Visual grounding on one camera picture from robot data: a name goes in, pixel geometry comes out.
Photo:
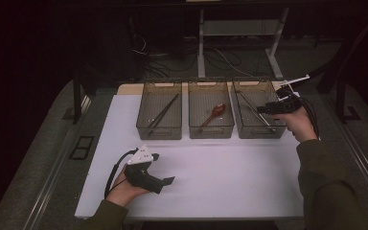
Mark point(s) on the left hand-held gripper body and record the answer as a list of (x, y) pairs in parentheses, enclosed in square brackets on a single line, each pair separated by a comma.
[(140, 177)]

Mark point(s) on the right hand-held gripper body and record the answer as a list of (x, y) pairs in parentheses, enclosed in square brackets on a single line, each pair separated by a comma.
[(289, 103)]

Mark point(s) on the silver metal tongs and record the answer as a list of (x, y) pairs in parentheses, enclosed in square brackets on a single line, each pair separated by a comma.
[(252, 108)]

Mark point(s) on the clear brown plastic basket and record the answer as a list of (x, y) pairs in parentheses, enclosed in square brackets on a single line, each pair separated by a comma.
[(204, 96), (153, 105), (252, 127)]

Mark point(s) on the brown wooden spoon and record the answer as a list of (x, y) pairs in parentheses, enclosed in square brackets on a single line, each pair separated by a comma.
[(218, 110)]

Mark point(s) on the person's right hand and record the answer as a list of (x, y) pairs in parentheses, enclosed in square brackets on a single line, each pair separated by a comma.
[(300, 126)]

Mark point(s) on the black metal stand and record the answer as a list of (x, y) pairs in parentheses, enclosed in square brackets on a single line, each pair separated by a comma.
[(76, 102), (341, 102)]

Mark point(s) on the white table cover sheet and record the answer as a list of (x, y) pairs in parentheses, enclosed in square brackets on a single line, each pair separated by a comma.
[(220, 191)]

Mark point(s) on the white metal desk frame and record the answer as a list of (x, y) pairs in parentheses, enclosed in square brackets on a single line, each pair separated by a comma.
[(201, 48)]

